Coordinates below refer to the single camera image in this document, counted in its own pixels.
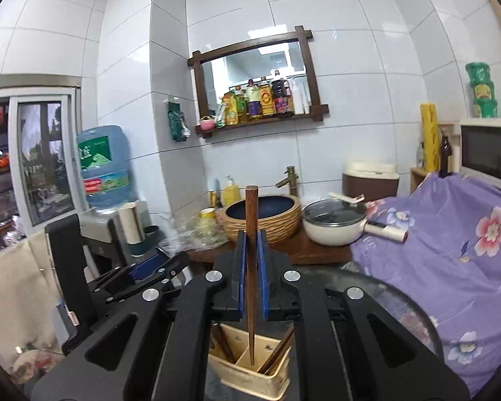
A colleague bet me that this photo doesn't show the brown white rice cooker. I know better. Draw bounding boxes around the brown white rice cooker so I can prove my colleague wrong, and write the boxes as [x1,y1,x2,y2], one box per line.
[342,160,400,204]

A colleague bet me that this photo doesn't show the beige plastic utensil holder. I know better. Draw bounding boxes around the beige plastic utensil holder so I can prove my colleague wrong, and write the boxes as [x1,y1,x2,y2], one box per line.
[208,323,294,401]

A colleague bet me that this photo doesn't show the white pot with lid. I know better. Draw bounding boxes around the white pot with lid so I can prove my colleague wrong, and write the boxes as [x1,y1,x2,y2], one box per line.
[302,199,369,247]

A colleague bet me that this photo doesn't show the purple label bottle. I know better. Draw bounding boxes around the purple label bottle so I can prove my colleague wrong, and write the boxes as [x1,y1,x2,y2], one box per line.
[245,79,263,120]

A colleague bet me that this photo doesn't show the wooden frame mirror shelf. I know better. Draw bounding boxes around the wooden frame mirror shelf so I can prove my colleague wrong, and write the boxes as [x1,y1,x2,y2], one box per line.
[187,25,330,139]

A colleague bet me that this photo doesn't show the beige cloth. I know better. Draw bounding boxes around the beige cloth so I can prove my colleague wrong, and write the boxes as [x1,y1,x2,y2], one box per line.
[0,230,64,370]

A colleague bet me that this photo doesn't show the aluminium frame window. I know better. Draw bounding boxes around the aluminium frame window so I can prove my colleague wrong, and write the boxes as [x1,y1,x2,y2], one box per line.
[0,74,83,256]

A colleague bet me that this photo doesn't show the blue water jug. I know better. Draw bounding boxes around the blue water jug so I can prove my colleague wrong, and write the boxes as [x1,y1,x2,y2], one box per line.
[76,125,137,210]

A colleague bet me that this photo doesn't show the wooden counter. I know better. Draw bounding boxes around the wooden counter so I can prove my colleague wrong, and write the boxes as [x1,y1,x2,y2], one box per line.
[187,229,354,266]

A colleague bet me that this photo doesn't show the woven pattern basin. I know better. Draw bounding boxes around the woven pattern basin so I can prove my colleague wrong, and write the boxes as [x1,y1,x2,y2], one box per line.
[223,194,304,246]

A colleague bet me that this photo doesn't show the purple floral cloth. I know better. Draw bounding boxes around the purple floral cloth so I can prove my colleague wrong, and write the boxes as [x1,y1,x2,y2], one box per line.
[350,173,501,395]

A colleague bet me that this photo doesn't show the green label oil bottle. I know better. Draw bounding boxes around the green label oil bottle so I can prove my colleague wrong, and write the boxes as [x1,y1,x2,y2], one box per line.
[233,85,249,125]

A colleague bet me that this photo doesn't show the yellow dish soap bottle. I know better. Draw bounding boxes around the yellow dish soap bottle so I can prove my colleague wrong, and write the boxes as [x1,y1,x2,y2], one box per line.
[221,175,241,208]

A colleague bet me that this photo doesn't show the paper cup stack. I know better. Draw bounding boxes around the paper cup stack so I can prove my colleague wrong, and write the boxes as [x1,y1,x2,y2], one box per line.
[118,202,145,244]

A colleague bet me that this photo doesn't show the green instant noodle cups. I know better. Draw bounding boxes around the green instant noodle cups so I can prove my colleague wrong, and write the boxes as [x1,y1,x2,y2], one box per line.
[465,61,500,119]

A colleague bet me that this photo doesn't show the yellow snack packet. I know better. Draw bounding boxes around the yellow snack packet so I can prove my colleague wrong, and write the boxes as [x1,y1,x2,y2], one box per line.
[216,92,239,128]

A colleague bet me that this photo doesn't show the white microwave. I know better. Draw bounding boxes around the white microwave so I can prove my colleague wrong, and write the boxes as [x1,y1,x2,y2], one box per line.
[458,117,501,198]

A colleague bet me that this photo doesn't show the water dispenser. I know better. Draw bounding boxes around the water dispenser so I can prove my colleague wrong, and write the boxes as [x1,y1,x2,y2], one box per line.
[79,199,152,269]

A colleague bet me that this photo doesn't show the green hanging packet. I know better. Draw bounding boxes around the green hanging packet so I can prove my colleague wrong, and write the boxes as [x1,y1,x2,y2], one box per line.
[166,99,191,143]

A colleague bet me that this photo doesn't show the dark glass bottle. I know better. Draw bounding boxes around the dark glass bottle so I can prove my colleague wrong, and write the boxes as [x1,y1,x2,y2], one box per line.
[439,134,453,178]

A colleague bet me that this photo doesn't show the brown wooden chopstick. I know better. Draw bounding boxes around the brown wooden chopstick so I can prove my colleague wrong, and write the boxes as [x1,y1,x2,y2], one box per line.
[265,338,295,376]
[245,185,260,376]
[257,326,295,373]

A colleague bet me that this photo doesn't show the dark soy sauce bottle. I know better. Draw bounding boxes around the dark soy sauce bottle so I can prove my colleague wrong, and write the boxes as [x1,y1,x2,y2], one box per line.
[271,70,295,118]

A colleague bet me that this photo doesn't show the lint roller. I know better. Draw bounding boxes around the lint roller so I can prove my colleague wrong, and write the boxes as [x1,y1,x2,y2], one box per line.
[364,218,408,244]

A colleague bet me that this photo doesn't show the bronze faucet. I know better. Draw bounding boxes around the bronze faucet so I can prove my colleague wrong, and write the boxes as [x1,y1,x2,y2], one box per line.
[275,166,300,198]

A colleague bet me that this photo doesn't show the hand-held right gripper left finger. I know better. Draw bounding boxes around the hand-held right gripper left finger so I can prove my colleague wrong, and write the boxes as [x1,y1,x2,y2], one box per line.
[30,230,248,401]

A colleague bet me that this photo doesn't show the teal cup holder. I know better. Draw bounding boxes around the teal cup holder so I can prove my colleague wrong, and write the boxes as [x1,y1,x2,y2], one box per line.
[129,225,164,256]

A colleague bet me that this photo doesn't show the yellow wrap roll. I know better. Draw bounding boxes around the yellow wrap roll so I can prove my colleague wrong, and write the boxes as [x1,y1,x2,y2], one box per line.
[419,102,440,173]

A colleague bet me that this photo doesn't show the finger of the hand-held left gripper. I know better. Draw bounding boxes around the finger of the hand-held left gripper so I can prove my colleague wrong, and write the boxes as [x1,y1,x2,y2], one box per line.
[88,258,173,292]
[104,247,191,304]

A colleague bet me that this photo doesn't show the clear plastic bags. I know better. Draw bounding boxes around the clear plastic bags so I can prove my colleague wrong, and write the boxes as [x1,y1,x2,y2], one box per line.
[161,212,231,253]

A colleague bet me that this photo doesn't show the white rice scoop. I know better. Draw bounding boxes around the white rice scoop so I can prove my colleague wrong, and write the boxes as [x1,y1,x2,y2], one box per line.
[328,191,366,205]

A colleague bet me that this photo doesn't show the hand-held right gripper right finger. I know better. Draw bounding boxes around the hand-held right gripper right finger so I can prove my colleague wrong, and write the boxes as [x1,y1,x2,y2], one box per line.
[257,230,471,401]

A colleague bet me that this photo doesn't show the orange oil bottle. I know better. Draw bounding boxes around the orange oil bottle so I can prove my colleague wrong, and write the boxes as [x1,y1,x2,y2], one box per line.
[258,77,276,118]

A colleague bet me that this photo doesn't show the white plastic bottle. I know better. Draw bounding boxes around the white plastic bottle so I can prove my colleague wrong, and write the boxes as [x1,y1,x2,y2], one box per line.
[291,77,312,115]

